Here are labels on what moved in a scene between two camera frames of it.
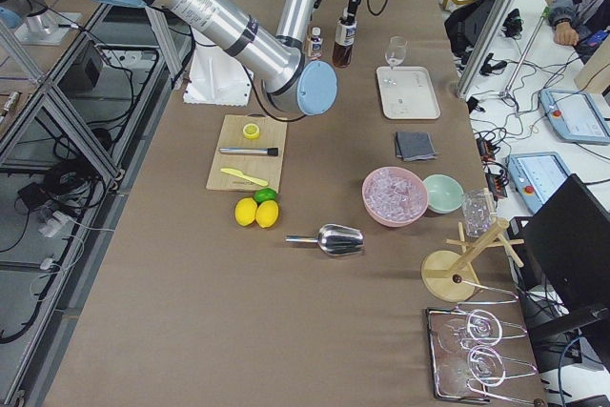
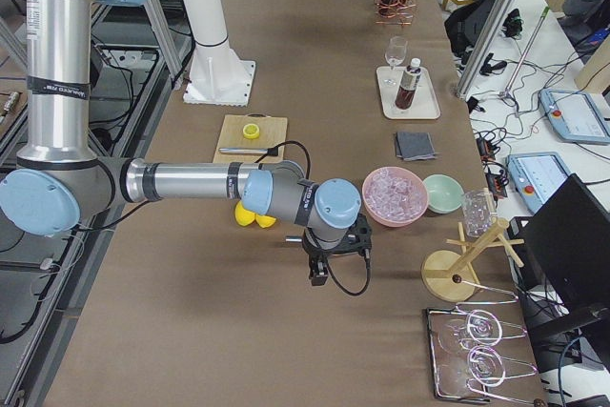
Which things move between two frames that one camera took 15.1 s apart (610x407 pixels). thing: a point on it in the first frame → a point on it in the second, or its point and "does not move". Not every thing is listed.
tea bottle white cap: [342, 48] → [405, 95]
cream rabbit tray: [407, 92] does not move
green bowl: [445, 194] does not move
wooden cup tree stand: [447, 274] does not move
